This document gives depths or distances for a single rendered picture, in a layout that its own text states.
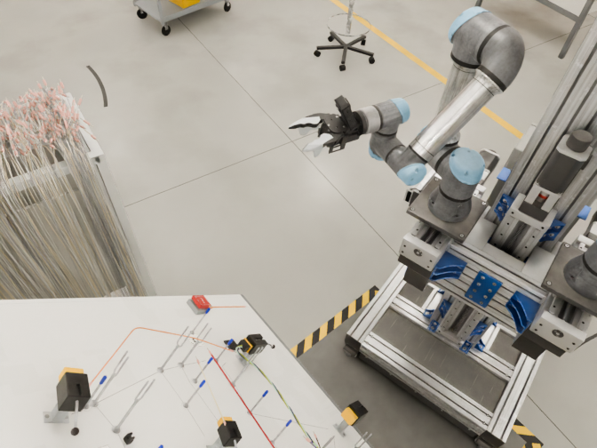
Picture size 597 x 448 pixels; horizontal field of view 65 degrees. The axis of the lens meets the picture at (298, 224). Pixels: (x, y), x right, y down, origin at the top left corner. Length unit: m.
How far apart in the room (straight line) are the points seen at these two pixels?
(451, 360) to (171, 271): 1.66
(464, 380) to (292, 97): 2.66
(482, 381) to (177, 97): 3.12
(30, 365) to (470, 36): 1.32
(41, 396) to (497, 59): 1.30
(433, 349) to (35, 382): 1.90
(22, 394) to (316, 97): 3.49
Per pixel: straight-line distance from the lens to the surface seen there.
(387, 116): 1.38
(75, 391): 0.97
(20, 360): 1.11
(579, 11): 5.34
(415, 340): 2.52
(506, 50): 1.38
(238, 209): 3.19
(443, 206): 1.69
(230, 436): 1.11
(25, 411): 1.03
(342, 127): 1.31
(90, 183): 1.52
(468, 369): 2.55
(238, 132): 3.77
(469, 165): 1.60
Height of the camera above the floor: 2.40
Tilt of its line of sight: 51 degrees down
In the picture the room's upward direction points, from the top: 4 degrees clockwise
